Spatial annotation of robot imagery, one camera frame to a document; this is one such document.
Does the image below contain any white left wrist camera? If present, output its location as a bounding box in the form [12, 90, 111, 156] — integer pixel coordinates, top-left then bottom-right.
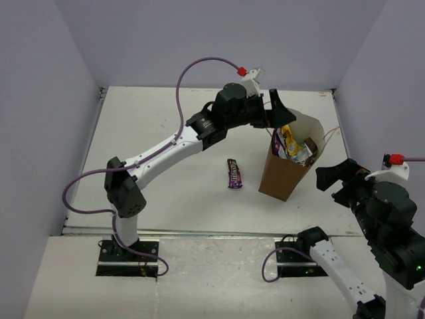
[237, 66, 266, 98]

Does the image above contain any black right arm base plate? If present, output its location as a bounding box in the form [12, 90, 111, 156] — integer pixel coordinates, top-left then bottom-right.
[275, 235, 327, 278]

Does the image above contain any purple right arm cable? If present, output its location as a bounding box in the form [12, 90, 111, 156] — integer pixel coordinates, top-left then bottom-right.
[260, 245, 315, 282]

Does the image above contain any brown kettle chips bag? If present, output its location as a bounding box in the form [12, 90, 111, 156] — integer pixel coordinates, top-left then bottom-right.
[289, 138, 318, 167]

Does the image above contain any purple m&m's packet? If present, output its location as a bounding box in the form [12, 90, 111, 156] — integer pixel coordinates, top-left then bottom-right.
[226, 159, 243, 189]

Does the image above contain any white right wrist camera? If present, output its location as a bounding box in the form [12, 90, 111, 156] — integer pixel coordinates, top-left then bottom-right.
[365, 154, 410, 183]

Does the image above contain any purple Fox's berries bag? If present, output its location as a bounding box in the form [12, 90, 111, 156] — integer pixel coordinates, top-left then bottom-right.
[272, 130, 288, 160]

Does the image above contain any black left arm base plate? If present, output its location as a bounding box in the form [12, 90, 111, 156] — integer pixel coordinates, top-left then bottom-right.
[96, 239, 159, 278]

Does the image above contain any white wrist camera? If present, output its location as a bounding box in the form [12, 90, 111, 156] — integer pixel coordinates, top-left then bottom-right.
[365, 154, 410, 183]
[237, 66, 266, 98]

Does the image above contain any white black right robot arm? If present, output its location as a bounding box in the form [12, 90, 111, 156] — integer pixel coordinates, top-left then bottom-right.
[296, 154, 424, 318]

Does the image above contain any yellow snack bar wrapper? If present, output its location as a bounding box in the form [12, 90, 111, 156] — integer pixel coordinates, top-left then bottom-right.
[281, 125, 300, 157]

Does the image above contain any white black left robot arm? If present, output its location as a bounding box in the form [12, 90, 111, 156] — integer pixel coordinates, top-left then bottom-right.
[104, 83, 296, 261]

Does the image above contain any aluminium table edge rail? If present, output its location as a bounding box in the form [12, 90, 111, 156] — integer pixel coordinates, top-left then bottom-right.
[62, 226, 366, 237]

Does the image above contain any brown paper bag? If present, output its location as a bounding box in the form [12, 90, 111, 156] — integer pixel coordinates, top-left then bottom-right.
[258, 110, 338, 201]

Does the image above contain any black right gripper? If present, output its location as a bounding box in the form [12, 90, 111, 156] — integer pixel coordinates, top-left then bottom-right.
[317, 157, 382, 241]

